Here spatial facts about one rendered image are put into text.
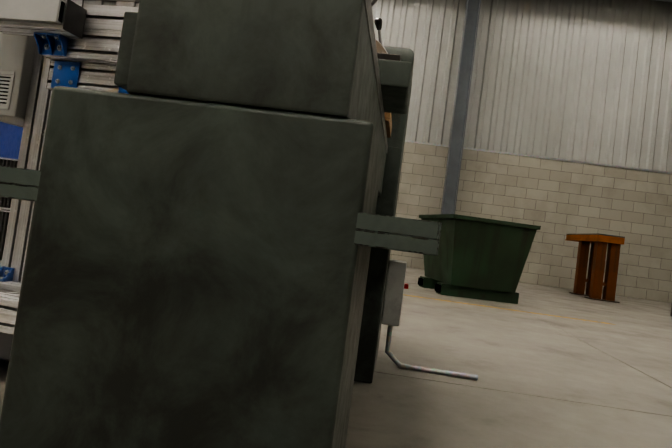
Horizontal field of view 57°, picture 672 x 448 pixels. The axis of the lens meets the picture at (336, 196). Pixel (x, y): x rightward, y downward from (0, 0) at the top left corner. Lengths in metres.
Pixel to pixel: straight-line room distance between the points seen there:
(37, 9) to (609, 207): 11.72
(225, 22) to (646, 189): 12.47
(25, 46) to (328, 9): 1.63
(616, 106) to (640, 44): 1.31
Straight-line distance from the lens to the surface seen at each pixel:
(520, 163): 12.47
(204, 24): 0.87
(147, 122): 0.86
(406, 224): 0.79
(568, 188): 12.65
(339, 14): 0.84
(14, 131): 9.25
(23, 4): 2.03
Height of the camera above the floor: 0.54
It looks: 3 degrees up
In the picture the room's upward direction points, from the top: 8 degrees clockwise
